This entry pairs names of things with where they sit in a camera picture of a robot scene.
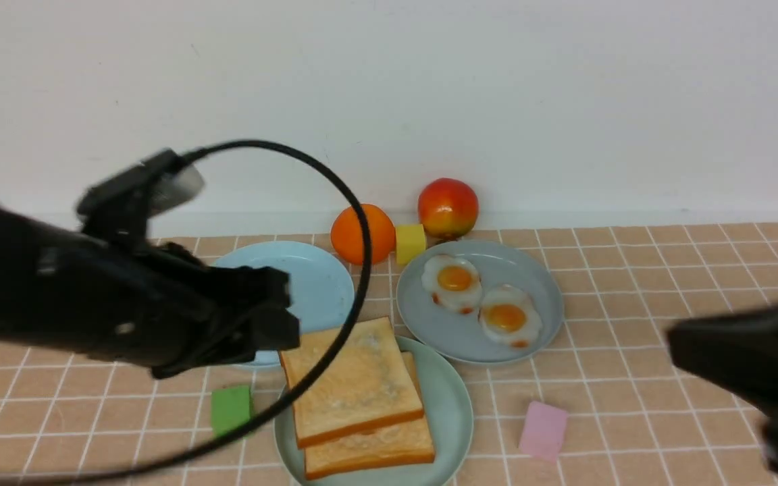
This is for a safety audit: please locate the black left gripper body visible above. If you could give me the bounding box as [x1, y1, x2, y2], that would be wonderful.
[38, 233, 222, 369]

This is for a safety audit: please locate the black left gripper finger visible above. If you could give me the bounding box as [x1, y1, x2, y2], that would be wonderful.
[210, 267, 292, 318]
[151, 307, 301, 379]

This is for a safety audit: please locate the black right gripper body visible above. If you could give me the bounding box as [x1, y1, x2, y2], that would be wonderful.
[667, 302, 778, 474]

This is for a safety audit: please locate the toast slice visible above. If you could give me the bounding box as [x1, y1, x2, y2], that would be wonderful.
[299, 350, 436, 480]
[292, 317, 424, 449]

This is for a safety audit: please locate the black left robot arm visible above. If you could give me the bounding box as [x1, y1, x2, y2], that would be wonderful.
[0, 207, 301, 379]

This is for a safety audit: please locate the light blue bread plate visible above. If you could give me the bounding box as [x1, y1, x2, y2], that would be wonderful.
[214, 241, 355, 369]

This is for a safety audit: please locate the green cube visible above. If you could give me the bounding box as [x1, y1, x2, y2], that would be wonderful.
[210, 385, 255, 437]

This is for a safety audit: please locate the orange fruit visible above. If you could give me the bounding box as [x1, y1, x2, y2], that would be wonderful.
[330, 204, 396, 267]

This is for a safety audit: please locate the yellow cube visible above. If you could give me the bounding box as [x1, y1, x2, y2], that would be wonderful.
[395, 224, 428, 267]

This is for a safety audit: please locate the grey-blue egg plate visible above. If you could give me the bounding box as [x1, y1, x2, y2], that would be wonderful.
[395, 240, 564, 365]

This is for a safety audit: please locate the fried egg back left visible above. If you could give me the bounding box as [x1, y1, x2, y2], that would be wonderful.
[421, 253, 484, 315]

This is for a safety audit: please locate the fried egg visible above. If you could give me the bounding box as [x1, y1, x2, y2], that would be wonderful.
[421, 253, 484, 315]
[477, 284, 543, 350]

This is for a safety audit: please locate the mint green front plate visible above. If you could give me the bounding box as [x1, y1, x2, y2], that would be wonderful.
[273, 336, 473, 485]

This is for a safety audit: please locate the red yellow apple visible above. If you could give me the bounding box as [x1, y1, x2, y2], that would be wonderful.
[417, 178, 479, 240]

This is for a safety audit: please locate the pink cube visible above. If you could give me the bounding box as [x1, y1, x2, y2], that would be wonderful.
[519, 401, 569, 462]

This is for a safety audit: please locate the fried egg right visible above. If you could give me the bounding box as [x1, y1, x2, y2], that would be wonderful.
[477, 284, 543, 350]

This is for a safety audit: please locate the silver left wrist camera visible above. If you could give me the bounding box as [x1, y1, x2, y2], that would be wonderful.
[76, 148, 206, 241]

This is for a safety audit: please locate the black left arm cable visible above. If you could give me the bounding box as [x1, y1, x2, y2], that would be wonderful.
[0, 140, 372, 486]

